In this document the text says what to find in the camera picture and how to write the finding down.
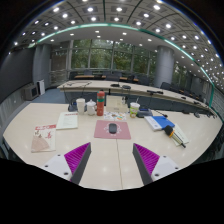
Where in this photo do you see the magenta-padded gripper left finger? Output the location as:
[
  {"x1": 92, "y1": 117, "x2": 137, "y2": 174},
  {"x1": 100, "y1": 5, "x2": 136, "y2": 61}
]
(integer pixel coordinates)
[{"x1": 43, "y1": 142, "x2": 93, "y2": 186}]

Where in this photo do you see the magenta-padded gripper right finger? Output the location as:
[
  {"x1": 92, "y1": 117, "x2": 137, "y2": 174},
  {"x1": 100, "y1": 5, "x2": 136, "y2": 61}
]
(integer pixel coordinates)
[{"x1": 132, "y1": 143, "x2": 183, "y2": 186}]

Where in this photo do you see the black computer mouse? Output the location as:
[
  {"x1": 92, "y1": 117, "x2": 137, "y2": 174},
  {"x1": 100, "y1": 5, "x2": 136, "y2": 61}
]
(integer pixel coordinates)
[{"x1": 108, "y1": 122, "x2": 118, "y2": 135}]

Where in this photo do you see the pink printed mouse pad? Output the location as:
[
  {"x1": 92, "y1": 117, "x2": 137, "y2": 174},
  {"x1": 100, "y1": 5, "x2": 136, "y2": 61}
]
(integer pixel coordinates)
[{"x1": 93, "y1": 119, "x2": 132, "y2": 141}]

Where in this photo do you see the red white magazine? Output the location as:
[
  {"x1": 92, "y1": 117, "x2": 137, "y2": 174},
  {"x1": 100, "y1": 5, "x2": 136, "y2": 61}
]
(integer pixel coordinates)
[{"x1": 30, "y1": 123, "x2": 57, "y2": 154}]

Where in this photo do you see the black handheld microphone orange band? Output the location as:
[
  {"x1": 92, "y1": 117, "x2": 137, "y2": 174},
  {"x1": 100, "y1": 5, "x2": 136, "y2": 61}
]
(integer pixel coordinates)
[{"x1": 163, "y1": 125, "x2": 187, "y2": 149}]

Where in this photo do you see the white printed leaflet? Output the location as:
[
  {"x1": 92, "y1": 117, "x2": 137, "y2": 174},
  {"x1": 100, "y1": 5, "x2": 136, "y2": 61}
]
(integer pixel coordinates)
[{"x1": 170, "y1": 123, "x2": 190, "y2": 147}]

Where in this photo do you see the blue white book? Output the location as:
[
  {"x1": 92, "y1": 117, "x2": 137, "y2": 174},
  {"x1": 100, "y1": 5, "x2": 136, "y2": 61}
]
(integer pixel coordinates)
[{"x1": 144, "y1": 115, "x2": 176, "y2": 132}]

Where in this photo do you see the white printed document sheet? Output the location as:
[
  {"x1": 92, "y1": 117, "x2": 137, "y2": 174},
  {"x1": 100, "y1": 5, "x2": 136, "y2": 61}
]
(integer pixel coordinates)
[{"x1": 55, "y1": 111, "x2": 79, "y2": 131}]

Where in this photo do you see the stack of white paper cups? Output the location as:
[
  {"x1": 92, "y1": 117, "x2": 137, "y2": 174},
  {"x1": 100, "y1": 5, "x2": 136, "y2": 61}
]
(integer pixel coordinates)
[{"x1": 75, "y1": 97, "x2": 86, "y2": 116}]

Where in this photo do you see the green white paper drink cup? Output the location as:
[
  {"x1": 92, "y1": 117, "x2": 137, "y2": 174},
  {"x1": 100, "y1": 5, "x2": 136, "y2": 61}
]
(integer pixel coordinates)
[{"x1": 129, "y1": 97, "x2": 141, "y2": 119}]

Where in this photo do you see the white lidded ceramic mug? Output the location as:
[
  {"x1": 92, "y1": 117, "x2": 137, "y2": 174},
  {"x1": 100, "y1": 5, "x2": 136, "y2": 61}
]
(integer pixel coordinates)
[{"x1": 85, "y1": 99, "x2": 98, "y2": 117}]

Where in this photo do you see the white colourful sticker sheet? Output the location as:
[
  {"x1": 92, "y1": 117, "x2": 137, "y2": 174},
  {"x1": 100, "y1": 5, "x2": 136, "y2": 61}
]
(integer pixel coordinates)
[{"x1": 103, "y1": 111, "x2": 128, "y2": 122}]

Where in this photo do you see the red thermos bottle green band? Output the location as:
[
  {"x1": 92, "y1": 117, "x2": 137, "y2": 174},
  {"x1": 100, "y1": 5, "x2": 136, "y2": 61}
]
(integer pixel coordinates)
[{"x1": 96, "y1": 89, "x2": 106, "y2": 117}]

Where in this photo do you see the cream desk organizer box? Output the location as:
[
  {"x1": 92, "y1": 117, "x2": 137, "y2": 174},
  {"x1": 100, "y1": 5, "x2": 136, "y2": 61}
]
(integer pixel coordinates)
[{"x1": 105, "y1": 95, "x2": 129, "y2": 114}]

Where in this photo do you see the grey boxy floor unit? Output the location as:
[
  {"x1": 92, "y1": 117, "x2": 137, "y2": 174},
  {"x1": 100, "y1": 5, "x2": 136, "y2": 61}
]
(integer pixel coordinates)
[{"x1": 22, "y1": 83, "x2": 40, "y2": 101}]

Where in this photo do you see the white floor appliance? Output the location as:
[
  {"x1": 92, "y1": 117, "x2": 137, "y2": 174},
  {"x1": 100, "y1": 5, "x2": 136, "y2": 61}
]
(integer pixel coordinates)
[{"x1": 36, "y1": 79, "x2": 46, "y2": 96}]

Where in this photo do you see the long curved conference desk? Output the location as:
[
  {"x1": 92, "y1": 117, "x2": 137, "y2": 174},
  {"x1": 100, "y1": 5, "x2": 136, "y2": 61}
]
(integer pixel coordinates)
[{"x1": 56, "y1": 79, "x2": 214, "y2": 116}]

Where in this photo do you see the group of dark office chairs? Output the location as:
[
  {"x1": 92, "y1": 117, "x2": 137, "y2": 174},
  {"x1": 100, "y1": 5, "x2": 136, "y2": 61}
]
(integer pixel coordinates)
[{"x1": 68, "y1": 69, "x2": 208, "y2": 101}]

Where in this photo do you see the group of round ceiling lights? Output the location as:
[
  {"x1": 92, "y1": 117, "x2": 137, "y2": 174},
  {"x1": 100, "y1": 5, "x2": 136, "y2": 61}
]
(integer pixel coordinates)
[{"x1": 11, "y1": 0, "x2": 224, "y2": 91}]

